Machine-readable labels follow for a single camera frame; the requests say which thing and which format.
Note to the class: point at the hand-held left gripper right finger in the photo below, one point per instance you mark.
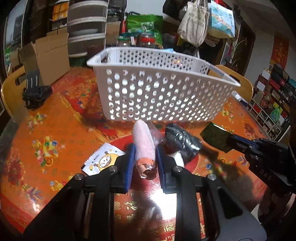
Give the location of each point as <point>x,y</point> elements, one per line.
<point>161,169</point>

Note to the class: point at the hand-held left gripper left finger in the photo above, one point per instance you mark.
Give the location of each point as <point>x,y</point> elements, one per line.
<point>129,166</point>

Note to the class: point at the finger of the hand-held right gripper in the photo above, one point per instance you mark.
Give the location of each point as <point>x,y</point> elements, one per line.
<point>235,146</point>
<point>242,139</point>

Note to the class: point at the pink cloth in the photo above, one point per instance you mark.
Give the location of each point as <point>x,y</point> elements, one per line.
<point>143,143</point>

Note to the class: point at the white perforated plastic basket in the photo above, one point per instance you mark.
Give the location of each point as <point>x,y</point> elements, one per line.
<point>100,76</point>

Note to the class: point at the white paper piece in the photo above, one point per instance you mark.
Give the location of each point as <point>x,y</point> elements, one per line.
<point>178,159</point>

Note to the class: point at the white cartoon print packet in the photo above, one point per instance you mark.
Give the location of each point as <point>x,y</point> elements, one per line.
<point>104,157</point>

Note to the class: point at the black foil snack bag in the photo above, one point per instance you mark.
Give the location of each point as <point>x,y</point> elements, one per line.
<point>182,139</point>

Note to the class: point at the shelf of boxes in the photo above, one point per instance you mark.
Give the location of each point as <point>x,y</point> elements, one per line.
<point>270,104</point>

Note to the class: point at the wooden chair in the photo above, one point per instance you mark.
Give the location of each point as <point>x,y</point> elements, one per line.
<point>9,92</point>
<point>245,89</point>

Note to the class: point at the green potted plant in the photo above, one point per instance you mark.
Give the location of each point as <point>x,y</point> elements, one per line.
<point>238,53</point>

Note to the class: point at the orange floral tablecloth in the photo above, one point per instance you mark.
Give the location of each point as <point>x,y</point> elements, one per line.
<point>46,129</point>

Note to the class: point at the colourful printed bag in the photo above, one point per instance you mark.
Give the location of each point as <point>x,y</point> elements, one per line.
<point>219,22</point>

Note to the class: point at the beige canvas tote bag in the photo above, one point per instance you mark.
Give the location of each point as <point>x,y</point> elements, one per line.
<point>192,25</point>

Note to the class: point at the small glass jar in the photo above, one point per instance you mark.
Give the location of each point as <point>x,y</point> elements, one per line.
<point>123,41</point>

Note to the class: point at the glass jar with red contents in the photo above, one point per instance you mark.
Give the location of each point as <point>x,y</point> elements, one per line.
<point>146,40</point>

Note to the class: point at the large cardboard box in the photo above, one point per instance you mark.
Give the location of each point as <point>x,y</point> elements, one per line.
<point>53,58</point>

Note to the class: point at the small cardboard box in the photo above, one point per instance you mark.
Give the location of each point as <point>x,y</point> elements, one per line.
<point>112,33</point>

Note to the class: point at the brown striped container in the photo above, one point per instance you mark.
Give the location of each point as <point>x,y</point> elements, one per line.
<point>85,30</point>

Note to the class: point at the green plastic bag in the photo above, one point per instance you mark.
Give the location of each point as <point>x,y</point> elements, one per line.
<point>143,23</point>

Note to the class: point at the red wall poster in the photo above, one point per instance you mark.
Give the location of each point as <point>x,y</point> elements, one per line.
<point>279,52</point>

